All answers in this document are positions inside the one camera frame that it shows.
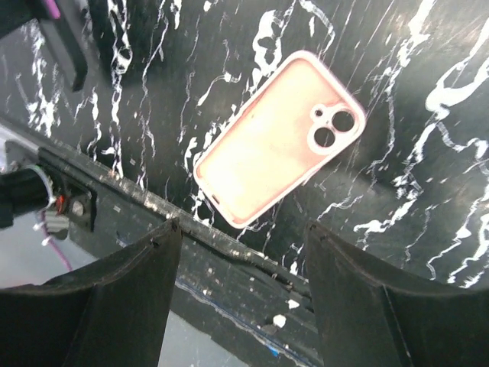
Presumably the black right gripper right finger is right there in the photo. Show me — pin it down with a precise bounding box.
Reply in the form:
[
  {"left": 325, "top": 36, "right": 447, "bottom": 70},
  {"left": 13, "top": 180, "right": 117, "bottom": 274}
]
[{"left": 304, "top": 222, "right": 488, "bottom": 366}]

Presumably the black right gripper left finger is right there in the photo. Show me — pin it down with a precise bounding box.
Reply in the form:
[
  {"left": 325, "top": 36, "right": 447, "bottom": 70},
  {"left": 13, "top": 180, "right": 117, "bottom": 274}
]
[{"left": 0, "top": 216, "right": 183, "bottom": 367}]

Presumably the pink phone case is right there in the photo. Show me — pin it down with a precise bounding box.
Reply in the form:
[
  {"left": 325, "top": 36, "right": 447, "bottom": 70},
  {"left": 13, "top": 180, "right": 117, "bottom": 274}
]
[{"left": 193, "top": 50, "right": 366, "bottom": 229}]

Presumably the black smartphone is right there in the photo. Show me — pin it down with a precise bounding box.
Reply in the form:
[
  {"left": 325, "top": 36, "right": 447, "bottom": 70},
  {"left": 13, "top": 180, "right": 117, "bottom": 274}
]
[{"left": 39, "top": 18, "right": 88, "bottom": 92}]

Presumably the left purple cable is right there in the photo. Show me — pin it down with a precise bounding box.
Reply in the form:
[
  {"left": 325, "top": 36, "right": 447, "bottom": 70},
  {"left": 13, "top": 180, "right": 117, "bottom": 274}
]
[{"left": 32, "top": 217, "right": 73, "bottom": 272}]

